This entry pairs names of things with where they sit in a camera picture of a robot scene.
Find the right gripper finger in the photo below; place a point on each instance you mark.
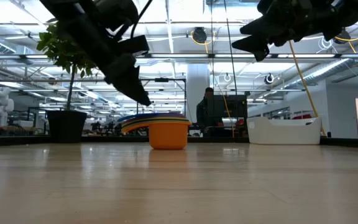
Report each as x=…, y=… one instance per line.
x=253, y=46
x=259, y=27

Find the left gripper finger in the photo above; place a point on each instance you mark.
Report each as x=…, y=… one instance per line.
x=135, y=93

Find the orange measuring cup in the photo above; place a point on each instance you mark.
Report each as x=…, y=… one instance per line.
x=168, y=137

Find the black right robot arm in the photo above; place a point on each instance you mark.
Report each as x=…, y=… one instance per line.
x=353, y=14

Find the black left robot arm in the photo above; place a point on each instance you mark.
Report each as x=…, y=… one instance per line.
x=82, y=25

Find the white plastic basket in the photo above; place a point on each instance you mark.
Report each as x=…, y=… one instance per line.
x=284, y=132

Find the black monitor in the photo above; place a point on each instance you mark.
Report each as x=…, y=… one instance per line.
x=233, y=105

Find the person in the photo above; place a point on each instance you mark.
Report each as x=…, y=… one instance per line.
x=205, y=113

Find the green plant in black pot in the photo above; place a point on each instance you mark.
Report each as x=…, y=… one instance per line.
x=67, y=126

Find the white humanoid robot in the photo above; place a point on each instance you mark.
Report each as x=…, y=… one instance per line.
x=1, y=105

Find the black gantry frame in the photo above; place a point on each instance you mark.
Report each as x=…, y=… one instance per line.
x=166, y=80

